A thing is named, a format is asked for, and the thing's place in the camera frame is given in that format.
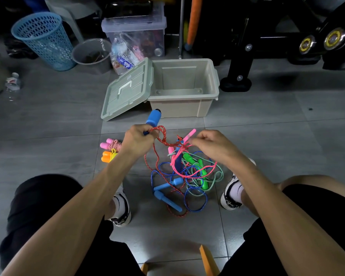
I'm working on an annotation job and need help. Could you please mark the black exercise machine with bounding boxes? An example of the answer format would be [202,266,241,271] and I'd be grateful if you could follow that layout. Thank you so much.
[190,0,345,93]

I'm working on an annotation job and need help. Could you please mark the grey plastic bucket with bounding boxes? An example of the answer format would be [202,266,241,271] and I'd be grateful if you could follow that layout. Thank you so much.
[71,38,113,75]

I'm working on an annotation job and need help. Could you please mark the metal pole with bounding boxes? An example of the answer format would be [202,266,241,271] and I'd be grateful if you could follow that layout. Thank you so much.
[178,0,186,60]

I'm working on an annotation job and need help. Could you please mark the person's shoe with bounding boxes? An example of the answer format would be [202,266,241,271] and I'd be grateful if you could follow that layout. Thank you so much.
[220,158,256,211]
[108,183,132,228]

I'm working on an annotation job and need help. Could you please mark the orange wooden stool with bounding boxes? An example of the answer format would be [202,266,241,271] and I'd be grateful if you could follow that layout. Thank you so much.
[140,244,221,276]

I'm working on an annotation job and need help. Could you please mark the green jump rope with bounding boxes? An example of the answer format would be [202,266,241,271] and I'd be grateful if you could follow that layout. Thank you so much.
[168,152,224,197]

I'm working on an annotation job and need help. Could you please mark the small clear storage box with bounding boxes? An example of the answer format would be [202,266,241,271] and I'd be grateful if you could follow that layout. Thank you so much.
[103,0,165,25]

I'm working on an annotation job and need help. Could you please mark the beige plastic storage box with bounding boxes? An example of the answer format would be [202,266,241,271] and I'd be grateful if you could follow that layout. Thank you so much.
[147,58,221,118]

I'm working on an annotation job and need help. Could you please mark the person's left hand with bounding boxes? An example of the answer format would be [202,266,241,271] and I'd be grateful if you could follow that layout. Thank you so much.
[119,124,160,165]

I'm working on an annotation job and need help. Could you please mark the coiled jump rope pink handles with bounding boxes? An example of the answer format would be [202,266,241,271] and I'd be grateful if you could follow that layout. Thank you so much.
[100,138,123,153]

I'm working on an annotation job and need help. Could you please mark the clear plastic bag of packets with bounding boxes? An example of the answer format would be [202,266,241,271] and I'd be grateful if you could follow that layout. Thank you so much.
[110,33,146,75]

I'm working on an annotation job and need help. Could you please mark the yellow jump rope orange handles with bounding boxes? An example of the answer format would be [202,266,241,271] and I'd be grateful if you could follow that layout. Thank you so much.
[101,149,118,163]

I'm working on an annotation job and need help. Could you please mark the person's right shoe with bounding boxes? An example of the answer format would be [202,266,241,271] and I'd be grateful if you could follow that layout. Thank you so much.
[220,158,256,211]

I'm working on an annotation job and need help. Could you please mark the black shorts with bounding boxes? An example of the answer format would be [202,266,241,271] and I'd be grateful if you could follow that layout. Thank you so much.
[0,173,345,276]

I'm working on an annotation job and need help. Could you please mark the person's left shoe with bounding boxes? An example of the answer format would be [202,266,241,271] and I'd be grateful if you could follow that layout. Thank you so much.
[108,183,132,228]

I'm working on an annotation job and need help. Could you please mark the red jump rope blue handles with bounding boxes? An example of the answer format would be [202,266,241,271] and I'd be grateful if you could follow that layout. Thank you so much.
[143,109,191,218]

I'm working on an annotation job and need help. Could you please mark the person's right hand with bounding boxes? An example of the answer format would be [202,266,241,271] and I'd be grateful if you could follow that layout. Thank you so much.
[187,130,249,170]

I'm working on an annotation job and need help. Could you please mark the person's right forearm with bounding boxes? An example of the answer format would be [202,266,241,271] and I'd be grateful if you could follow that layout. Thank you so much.
[232,158,345,276]

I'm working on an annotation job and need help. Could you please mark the blue perforated laundry basket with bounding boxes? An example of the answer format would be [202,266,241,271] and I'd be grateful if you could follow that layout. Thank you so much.
[11,11,77,72]

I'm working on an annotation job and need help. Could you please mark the white plastic chair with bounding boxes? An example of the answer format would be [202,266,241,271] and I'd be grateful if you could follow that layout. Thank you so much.
[44,0,103,44]

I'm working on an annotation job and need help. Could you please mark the grey-green box lid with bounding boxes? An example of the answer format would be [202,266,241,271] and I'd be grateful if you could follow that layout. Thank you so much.
[100,57,154,122]

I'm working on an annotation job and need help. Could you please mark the large clear storage box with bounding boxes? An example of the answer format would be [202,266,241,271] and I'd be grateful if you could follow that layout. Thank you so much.
[101,16,167,76]

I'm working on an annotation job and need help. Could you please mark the orange foam pole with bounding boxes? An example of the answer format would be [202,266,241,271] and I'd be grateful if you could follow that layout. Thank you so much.
[184,0,203,52]

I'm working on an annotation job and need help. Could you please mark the clear plastic water bottle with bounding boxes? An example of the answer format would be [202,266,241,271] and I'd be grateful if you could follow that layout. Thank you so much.
[4,72,21,103]

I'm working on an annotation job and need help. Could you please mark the black bag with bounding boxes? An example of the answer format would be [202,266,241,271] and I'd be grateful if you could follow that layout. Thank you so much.
[3,34,39,60]

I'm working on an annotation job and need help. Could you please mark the person's left forearm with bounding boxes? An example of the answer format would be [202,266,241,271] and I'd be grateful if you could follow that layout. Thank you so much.
[1,151,145,276]

